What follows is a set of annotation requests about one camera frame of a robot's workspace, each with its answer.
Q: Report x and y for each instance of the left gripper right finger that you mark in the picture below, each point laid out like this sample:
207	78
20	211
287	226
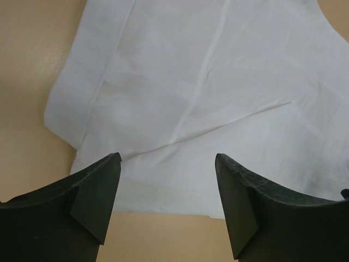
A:
269	222

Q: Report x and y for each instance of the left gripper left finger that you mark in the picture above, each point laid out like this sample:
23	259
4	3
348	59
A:
64	221

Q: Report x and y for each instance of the white long sleeve shirt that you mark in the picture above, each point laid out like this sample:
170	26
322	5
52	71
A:
170	84

